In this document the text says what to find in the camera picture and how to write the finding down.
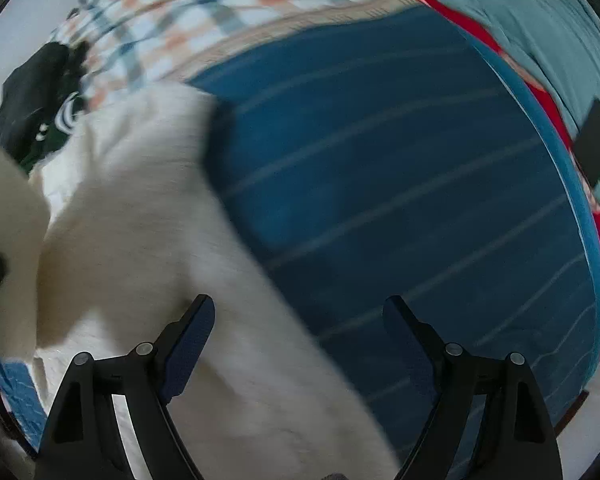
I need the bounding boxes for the folded black leather jacket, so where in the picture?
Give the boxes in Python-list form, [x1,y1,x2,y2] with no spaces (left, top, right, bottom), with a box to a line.
[0,41,88,165]

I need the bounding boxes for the white tweed jacket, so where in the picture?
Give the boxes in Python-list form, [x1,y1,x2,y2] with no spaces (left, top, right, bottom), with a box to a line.
[0,82,398,479]

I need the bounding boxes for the black smartphone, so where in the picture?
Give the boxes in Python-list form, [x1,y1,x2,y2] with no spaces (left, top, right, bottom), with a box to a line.
[572,99,600,188]

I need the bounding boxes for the blue striped plaid bedsheet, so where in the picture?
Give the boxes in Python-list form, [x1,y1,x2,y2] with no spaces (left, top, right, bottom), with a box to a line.
[0,0,600,471]

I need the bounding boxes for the red patterned mattress sheet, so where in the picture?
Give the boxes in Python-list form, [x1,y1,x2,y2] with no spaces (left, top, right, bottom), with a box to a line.
[396,0,600,356]

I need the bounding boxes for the folded green striped garment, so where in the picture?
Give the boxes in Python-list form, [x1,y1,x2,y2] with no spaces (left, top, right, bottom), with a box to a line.
[19,91,85,174]

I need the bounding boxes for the teal velvet pillow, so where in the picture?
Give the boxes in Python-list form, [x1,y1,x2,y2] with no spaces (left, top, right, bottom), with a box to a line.
[429,0,600,212]

